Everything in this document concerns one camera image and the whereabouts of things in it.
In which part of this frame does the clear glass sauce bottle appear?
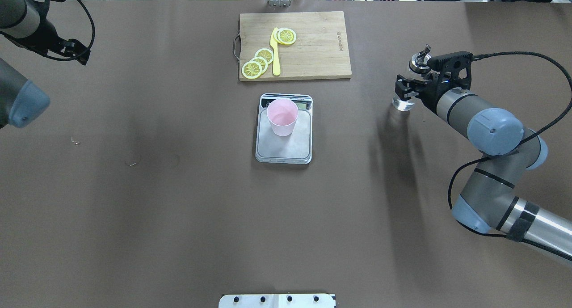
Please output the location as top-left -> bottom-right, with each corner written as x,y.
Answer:
392,44 -> 431,112

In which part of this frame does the digital kitchen scale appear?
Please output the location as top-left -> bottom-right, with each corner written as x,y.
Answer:
255,93 -> 313,164

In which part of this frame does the pink plastic cup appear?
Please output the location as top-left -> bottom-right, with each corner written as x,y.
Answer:
266,98 -> 299,137

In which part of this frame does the wooden cutting board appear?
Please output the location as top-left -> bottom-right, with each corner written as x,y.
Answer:
239,11 -> 352,81

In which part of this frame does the yellow plastic knife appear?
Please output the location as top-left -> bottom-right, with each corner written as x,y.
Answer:
269,27 -> 281,76

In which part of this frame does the lemon slice back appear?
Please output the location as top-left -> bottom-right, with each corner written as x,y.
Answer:
255,48 -> 274,64

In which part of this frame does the lemon slice middle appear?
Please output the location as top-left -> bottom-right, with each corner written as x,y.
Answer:
251,57 -> 268,75

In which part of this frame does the lemon slice front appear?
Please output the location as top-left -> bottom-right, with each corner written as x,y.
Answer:
241,61 -> 265,80

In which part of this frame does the black camera cable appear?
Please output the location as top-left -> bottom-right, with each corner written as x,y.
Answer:
448,51 -> 572,210

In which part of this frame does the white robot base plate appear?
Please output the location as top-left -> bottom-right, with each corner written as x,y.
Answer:
218,293 -> 337,308

